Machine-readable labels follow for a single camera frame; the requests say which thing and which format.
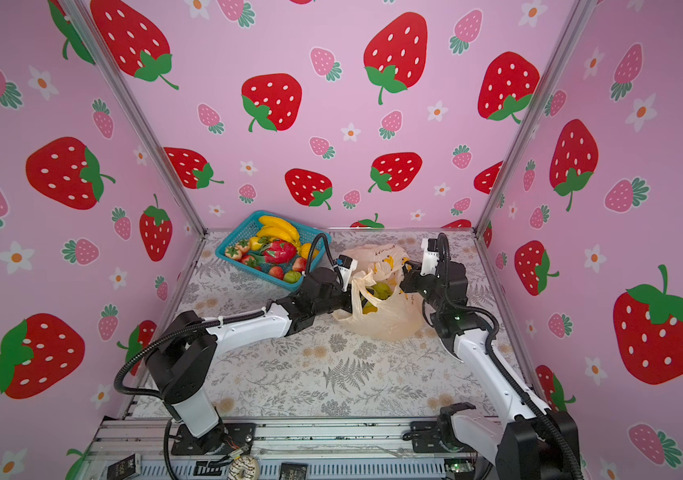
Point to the small yellow banana bunch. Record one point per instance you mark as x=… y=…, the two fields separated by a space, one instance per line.
x=279 y=228

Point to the aluminium rail frame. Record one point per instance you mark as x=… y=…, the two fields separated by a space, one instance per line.
x=288 y=448

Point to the teal plastic basket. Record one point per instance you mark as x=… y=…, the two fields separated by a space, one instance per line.
x=245 y=237

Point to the red dragon fruit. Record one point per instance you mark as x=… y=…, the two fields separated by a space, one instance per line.
x=279 y=252

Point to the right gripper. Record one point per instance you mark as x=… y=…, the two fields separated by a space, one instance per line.
x=411 y=276

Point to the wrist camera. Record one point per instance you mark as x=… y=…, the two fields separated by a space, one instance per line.
x=431 y=257
x=346 y=265

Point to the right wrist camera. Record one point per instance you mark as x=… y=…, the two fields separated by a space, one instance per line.
x=431 y=257

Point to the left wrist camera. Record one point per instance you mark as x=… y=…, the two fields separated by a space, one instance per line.
x=346 y=265

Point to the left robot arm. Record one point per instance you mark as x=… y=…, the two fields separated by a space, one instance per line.
x=179 y=361

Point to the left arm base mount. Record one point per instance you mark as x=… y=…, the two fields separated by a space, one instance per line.
x=220 y=440

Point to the yellow lemon fake fruit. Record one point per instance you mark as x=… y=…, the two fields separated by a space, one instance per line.
x=304 y=251

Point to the red peach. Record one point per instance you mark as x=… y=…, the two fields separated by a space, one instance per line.
x=299 y=265

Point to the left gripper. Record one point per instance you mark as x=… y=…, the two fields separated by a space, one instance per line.
x=349 y=299

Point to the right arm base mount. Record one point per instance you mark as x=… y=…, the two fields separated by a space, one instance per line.
x=446 y=438

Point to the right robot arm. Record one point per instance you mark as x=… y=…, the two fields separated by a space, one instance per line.
x=531 y=440

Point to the strawberry fake fruit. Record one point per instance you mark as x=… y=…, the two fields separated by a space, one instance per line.
x=234 y=253

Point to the beige plastic bag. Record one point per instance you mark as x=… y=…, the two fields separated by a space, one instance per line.
x=394 y=319

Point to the green pear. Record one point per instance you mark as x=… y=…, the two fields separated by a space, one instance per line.
x=381 y=290

